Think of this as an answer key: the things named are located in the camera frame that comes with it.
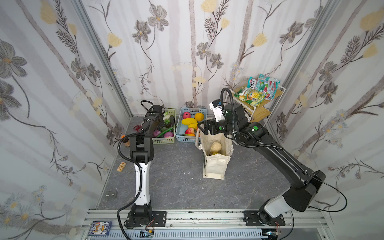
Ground purple onion toy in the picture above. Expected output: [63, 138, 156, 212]
[164, 132, 174, 138]

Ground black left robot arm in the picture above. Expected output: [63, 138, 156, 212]
[117, 117, 159, 229]

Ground cream canvas tote bag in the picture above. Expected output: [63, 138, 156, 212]
[195, 130, 234, 180]

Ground red peach toy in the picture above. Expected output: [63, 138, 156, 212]
[185, 128, 196, 137]

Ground teal pink snack bag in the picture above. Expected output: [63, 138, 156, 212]
[256, 74, 281, 100]

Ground brown glass bottle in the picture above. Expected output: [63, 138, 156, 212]
[121, 135, 131, 148]

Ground yellow mango toy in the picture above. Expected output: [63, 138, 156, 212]
[182, 118, 198, 126]
[188, 123, 198, 131]

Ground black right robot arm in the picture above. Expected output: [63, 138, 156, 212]
[198, 120, 326, 226]

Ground blue plastic basket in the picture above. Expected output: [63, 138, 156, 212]
[176, 107, 208, 143]

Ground grey floor outlet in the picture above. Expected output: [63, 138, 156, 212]
[104, 190, 118, 201]

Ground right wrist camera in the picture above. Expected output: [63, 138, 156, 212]
[209, 88, 238, 122]

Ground green yellow snack bag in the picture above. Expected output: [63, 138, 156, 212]
[235, 87, 266, 107]

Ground white wire wooden shelf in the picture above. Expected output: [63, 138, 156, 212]
[229, 85, 286, 124]

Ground orange fruit toy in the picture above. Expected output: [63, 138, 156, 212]
[195, 112, 205, 122]

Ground white radish toy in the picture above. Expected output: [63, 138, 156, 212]
[163, 115, 171, 123]

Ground small wooden block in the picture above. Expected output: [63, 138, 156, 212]
[117, 162, 127, 173]

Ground green plastic basket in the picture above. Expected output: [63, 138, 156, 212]
[153, 108, 176, 145]

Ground green chili pepper toy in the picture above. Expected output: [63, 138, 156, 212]
[157, 126, 176, 138]

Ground blue card box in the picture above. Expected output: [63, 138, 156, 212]
[88, 221, 113, 236]

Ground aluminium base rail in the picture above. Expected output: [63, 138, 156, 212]
[74, 209, 334, 240]

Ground purple cabbage toy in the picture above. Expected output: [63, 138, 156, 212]
[153, 130, 161, 138]

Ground red handled scissors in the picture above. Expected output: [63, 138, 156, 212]
[134, 125, 142, 132]

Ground green white snack bag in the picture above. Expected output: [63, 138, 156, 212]
[247, 77, 258, 89]

